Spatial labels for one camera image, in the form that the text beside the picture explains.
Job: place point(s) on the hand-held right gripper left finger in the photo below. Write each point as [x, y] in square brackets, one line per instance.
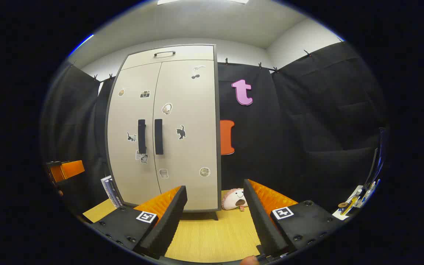
[160, 232]

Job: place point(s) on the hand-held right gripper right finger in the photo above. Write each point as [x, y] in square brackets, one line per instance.
[267, 228]

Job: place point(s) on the small yellow bottle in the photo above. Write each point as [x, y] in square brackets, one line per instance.
[349, 206]

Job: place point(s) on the black backdrop cloth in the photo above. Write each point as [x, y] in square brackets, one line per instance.
[307, 129]

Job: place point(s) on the white round plush toy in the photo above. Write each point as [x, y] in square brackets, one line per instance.
[234, 200]

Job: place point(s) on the beige double-door shoe cabinet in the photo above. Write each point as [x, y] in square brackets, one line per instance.
[218, 110]

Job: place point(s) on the ceiling light panel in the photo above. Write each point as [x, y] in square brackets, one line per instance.
[201, 1]
[81, 44]

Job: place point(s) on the grey-blue book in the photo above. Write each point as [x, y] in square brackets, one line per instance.
[109, 191]

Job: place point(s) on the dark blue book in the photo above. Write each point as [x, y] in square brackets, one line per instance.
[116, 197]

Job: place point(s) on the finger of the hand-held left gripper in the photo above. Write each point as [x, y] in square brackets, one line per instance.
[70, 170]

